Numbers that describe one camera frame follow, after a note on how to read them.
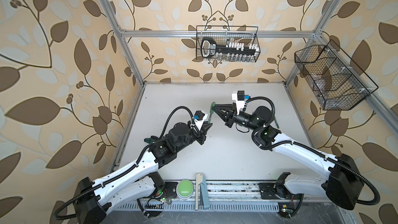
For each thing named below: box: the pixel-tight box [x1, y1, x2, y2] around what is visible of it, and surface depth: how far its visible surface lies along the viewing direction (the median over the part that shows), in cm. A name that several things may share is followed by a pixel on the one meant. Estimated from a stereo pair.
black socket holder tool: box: [200, 37, 261, 60], surface depth 85 cm
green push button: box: [176, 178, 195, 200], surface depth 74 cm
